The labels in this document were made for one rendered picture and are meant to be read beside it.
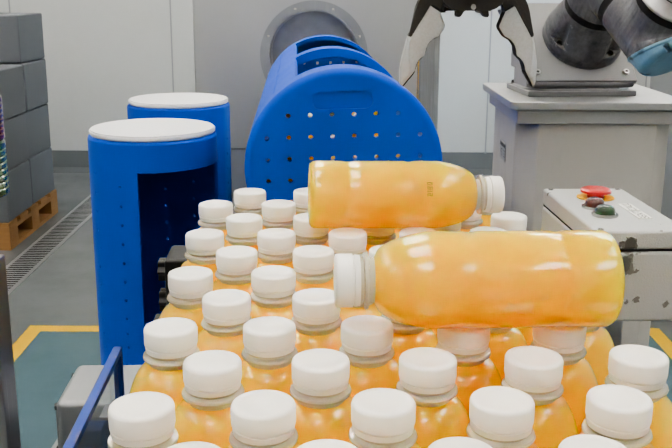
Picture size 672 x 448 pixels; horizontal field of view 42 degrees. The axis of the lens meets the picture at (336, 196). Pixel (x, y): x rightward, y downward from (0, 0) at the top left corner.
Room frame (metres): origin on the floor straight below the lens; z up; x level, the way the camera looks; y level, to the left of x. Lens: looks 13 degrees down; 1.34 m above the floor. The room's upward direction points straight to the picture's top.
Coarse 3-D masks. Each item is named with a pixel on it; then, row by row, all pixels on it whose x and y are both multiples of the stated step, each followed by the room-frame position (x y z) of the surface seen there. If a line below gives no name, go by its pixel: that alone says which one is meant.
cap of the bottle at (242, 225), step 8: (232, 216) 0.92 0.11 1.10; (240, 216) 0.92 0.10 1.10; (248, 216) 0.92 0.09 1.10; (256, 216) 0.92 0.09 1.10; (232, 224) 0.90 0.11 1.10; (240, 224) 0.90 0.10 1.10; (248, 224) 0.90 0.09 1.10; (256, 224) 0.91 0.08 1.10; (232, 232) 0.91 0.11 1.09; (240, 232) 0.90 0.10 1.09; (248, 232) 0.90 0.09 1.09; (256, 232) 0.91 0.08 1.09
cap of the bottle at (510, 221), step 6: (492, 216) 0.93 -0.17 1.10; (498, 216) 0.93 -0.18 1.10; (504, 216) 0.93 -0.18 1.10; (510, 216) 0.93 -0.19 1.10; (516, 216) 0.93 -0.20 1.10; (522, 216) 0.93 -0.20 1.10; (492, 222) 0.93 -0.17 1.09; (498, 222) 0.92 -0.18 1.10; (504, 222) 0.91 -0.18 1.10; (510, 222) 0.91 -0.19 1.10; (516, 222) 0.91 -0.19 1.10; (522, 222) 0.92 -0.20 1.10; (504, 228) 0.91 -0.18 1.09; (510, 228) 0.91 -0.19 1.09; (516, 228) 0.91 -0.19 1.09; (522, 228) 0.92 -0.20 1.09
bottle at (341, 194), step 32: (320, 160) 0.90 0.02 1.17; (320, 192) 0.86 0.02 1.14; (352, 192) 0.86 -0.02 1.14; (384, 192) 0.86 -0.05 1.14; (416, 192) 0.86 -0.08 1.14; (448, 192) 0.87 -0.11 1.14; (480, 192) 0.89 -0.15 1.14; (320, 224) 0.87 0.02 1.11; (352, 224) 0.87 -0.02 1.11; (384, 224) 0.87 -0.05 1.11; (416, 224) 0.87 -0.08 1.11; (448, 224) 0.88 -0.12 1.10
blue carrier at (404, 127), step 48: (288, 48) 2.04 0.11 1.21; (336, 48) 1.64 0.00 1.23; (288, 96) 1.23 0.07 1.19; (336, 96) 1.24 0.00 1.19; (384, 96) 1.23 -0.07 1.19; (288, 144) 1.23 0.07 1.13; (336, 144) 1.23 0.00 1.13; (384, 144) 1.23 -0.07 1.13; (432, 144) 1.24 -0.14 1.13; (288, 192) 1.23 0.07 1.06
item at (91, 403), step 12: (120, 348) 0.92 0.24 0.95; (108, 360) 0.89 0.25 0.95; (120, 360) 0.92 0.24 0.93; (108, 372) 0.86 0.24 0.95; (120, 372) 0.92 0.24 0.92; (96, 384) 0.83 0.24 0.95; (96, 396) 0.80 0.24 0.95; (84, 408) 0.77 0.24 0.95; (108, 408) 0.83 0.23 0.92; (84, 420) 0.75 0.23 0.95; (72, 432) 0.73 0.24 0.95; (72, 444) 0.71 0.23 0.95
